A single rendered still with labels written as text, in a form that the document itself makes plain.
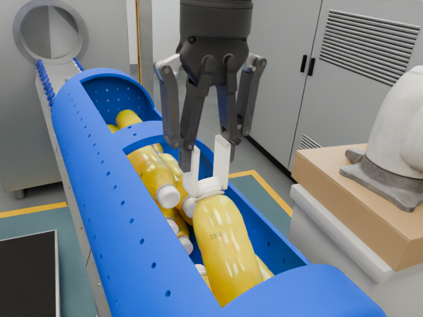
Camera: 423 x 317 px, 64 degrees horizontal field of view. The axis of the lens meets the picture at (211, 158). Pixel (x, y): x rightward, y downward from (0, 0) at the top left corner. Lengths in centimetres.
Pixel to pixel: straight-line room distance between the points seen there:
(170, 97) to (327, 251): 65
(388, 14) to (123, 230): 184
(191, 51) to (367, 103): 184
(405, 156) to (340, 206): 17
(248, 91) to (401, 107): 43
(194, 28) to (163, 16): 510
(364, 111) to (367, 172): 134
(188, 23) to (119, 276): 31
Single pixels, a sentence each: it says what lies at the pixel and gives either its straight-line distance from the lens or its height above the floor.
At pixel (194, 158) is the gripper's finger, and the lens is 41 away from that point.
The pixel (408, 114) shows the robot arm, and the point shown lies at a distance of 78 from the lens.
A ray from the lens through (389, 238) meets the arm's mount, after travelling 76.
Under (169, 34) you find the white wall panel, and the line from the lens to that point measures 552.
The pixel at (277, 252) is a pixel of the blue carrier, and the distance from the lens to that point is 60.
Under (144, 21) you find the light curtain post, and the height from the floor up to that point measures 127.
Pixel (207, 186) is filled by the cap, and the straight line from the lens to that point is 44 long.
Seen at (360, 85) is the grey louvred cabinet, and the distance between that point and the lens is 218.
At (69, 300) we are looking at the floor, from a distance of 197.
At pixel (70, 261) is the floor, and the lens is 215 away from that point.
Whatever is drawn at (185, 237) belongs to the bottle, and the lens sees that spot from 71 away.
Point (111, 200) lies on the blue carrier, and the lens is 52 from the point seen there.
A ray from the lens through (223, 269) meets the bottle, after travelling 42.
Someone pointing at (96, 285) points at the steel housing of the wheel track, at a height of 87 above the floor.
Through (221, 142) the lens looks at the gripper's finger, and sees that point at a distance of 43.
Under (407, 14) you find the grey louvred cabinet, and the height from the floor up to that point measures 136.
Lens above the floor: 149
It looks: 29 degrees down
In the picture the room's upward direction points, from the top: 4 degrees clockwise
